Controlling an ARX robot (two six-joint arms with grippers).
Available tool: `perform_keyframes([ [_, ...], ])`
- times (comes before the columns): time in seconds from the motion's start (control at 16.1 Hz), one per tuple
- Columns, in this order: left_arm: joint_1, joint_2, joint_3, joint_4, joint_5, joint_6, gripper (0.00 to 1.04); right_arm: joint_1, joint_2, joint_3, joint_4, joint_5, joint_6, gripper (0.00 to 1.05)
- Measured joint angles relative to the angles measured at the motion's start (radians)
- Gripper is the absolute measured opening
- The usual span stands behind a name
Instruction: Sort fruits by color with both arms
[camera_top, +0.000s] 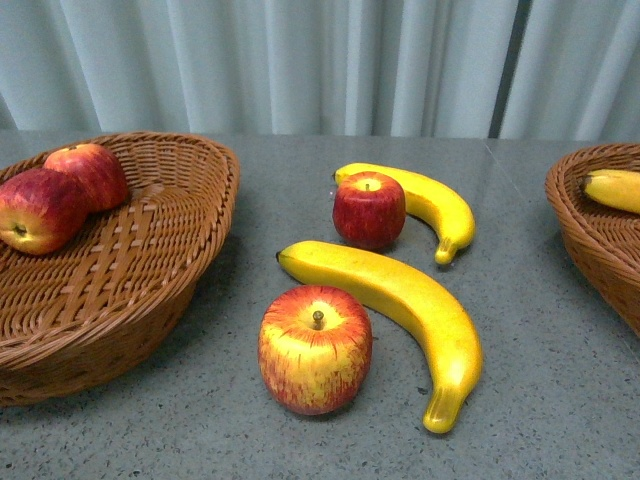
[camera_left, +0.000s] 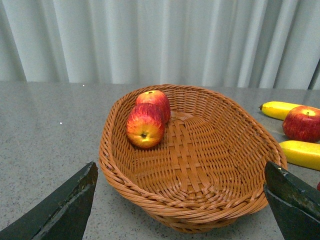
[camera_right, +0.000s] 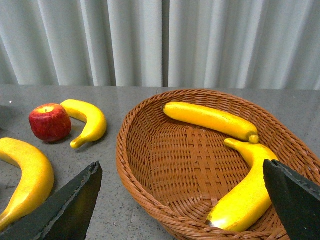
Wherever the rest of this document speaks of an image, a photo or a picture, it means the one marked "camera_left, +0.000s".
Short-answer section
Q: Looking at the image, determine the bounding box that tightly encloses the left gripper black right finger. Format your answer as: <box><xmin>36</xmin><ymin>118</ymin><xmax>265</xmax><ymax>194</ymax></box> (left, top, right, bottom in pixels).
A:
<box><xmin>263</xmin><ymin>161</ymin><xmax>320</xmax><ymax>240</ymax></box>

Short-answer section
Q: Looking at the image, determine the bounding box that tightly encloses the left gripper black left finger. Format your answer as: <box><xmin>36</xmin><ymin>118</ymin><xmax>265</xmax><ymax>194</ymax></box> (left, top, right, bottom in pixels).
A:
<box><xmin>0</xmin><ymin>161</ymin><xmax>98</xmax><ymax>240</ymax></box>

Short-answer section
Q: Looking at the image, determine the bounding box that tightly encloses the yellow banana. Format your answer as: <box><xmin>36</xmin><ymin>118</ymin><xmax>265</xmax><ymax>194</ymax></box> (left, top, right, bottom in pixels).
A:
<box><xmin>259</xmin><ymin>101</ymin><xmax>300</xmax><ymax>121</ymax></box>
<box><xmin>279</xmin><ymin>140</ymin><xmax>320</xmax><ymax>171</ymax></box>

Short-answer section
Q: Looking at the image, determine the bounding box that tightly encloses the left brown wicker basket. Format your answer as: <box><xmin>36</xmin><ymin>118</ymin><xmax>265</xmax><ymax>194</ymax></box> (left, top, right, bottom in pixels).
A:
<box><xmin>99</xmin><ymin>84</ymin><xmax>288</xmax><ymax>234</ymax></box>

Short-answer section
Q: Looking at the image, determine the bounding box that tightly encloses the red yellow apple, front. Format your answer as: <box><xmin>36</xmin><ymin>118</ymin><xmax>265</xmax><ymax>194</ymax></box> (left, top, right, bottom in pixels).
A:
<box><xmin>126</xmin><ymin>103</ymin><xmax>165</xmax><ymax>149</ymax></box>

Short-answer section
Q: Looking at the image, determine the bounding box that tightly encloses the white pleated curtain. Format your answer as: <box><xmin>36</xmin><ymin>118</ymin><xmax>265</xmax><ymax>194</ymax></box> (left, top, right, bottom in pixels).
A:
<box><xmin>0</xmin><ymin>0</ymin><xmax>320</xmax><ymax>90</ymax></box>

